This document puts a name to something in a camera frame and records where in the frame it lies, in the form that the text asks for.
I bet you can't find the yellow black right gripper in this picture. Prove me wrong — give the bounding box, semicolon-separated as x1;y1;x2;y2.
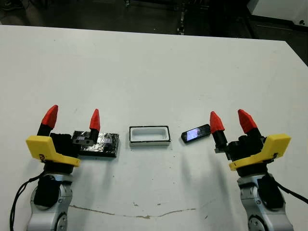
209;109;292;178

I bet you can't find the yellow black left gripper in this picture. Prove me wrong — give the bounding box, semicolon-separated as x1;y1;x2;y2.
26;104;101;173

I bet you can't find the black phone-like camera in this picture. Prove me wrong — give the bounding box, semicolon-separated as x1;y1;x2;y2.
180;124;212;144

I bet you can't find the black shiny box lid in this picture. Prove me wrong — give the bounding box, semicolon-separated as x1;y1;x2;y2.
72;130;120;158

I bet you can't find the white camera box base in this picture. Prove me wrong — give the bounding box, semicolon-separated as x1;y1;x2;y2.
128;125;172;147

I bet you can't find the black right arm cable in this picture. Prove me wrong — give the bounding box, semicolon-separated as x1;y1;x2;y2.
274;180;308;203

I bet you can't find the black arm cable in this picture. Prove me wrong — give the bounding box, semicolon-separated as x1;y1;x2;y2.
9;175;48;231
274;180;308;203

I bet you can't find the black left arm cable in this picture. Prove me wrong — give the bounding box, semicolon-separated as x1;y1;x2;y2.
9;175;48;231

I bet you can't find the metal post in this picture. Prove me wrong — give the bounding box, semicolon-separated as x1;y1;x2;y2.
177;9;186;34

